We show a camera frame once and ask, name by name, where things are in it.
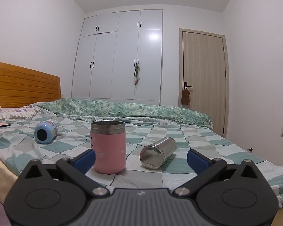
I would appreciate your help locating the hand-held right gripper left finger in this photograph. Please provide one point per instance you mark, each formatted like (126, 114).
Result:
(84, 162)

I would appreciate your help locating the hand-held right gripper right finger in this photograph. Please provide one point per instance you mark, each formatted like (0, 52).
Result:
(198, 162)

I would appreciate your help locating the plain steel cup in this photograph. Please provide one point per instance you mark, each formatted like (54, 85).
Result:
(159, 151)

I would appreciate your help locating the pink steel cup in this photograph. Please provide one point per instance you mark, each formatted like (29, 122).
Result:
(109, 150)

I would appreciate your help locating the blue printed cup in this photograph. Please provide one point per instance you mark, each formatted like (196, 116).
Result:
(48, 131)

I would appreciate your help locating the checked bedsheet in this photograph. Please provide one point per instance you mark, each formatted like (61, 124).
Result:
(198, 137)

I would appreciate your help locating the green floral quilt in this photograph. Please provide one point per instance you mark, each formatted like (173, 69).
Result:
(113, 109)

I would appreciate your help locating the brown hanging bag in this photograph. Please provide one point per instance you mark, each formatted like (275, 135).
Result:
(185, 97)

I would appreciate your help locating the purple floral pillow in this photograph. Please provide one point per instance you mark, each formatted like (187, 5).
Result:
(11, 111)

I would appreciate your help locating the wooden headboard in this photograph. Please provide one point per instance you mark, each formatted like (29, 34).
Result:
(21, 87)

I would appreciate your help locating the wooden door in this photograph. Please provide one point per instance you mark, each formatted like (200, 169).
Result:
(202, 63)

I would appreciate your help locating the white wardrobe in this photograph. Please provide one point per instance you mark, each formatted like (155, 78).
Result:
(108, 63)

